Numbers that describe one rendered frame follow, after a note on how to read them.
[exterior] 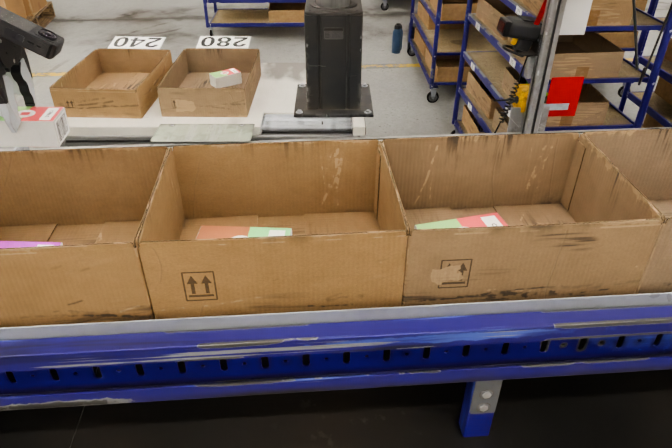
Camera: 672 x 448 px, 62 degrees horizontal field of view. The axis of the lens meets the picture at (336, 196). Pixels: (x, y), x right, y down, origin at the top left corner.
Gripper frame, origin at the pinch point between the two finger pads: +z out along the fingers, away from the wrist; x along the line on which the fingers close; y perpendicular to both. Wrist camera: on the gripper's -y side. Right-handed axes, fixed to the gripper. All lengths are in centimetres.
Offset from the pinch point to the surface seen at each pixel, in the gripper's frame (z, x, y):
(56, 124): 0.8, 1.9, -5.1
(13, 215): 24.2, -7.7, 12.3
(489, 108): 76, -161, -137
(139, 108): 37, -85, 7
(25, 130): 1.2, 2.8, -0.5
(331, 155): 14, -8, -49
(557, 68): 37, -111, -141
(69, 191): 19.4, -7.8, 0.6
